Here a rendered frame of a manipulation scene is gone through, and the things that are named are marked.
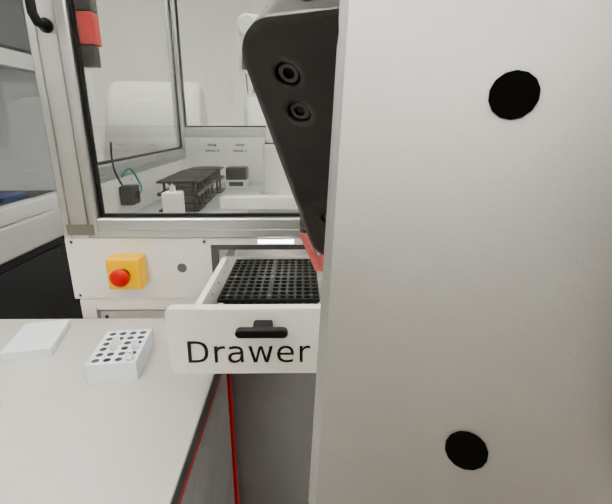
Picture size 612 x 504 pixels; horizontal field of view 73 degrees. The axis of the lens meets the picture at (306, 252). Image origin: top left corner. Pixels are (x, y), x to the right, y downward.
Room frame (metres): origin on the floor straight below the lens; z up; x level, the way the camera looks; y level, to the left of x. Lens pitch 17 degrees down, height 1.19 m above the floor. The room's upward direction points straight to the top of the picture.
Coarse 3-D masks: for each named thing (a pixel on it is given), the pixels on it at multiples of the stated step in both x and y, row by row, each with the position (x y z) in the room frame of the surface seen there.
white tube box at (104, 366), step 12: (108, 336) 0.71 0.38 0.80; (120, 336) 0.71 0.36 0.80; (132, 336) 0.71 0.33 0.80; (144, 336) 0.71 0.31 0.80; (96, 348) 0.66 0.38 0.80; (108, 348) 0.67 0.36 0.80; (120, 348) 0.67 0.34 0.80; (144, 348) 0.68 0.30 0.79; (96, 360) 0.63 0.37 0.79; (108, 360) 0.63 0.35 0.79; (120, 360) 0.63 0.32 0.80; (132, 360) 0.63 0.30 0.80; (144, 360) 0.67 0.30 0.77; (96, 372) 0.61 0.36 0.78; (108, 372) 0.61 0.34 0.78; (120, 372) 0.62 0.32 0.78; (132, 372) 0.62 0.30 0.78
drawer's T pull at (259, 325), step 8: (256, 320) 0.55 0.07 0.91; (264, 320) 0.55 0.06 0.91; (240, 328) 0.52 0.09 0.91; (248, 328) 0.52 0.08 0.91; (256, 328) 0.52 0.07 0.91; (264, 328) 0.52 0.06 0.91; (272, 328) 0.52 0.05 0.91; (280, 328) 0.52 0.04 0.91; (240, 336) 0.52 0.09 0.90; (248, 336) 0.52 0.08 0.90; (256, 336) 0.52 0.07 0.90; (264, 336) 0.52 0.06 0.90; (272, 336) 0.52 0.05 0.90; (280, 336) 0.52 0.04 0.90
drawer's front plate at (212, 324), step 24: (168, 312) 0.55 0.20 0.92; (192, 312) 0.55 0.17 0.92; (216, 312) 0.55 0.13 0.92; (240, 312) 0.56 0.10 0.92; (264, 312) 0.56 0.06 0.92; (288, 312) 0.56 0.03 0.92; (312, 312) 0.56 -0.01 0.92; (168, 336) 0.55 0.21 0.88; (192, 336) 0.55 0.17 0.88; (216, 336) 0.55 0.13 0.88; (288, 336) 0.56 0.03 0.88; (312, 336) 0.56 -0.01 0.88; (240, 360) 0.55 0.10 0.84; (312, 360) 0.56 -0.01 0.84
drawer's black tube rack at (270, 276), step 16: (240, 272) 0.80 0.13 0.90; (256, 272) 0.79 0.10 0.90; (272, 272) 0.79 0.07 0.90; (288, 272) 0.79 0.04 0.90; (304, 272) 0.79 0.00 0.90; (224, 288) 0.70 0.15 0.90; (240, 288) 0.70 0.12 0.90; (256, 288) 0.70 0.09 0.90; (272, 288) 0.70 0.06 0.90; (288, 288) 0.70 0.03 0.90; (304, 288) 0.70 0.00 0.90
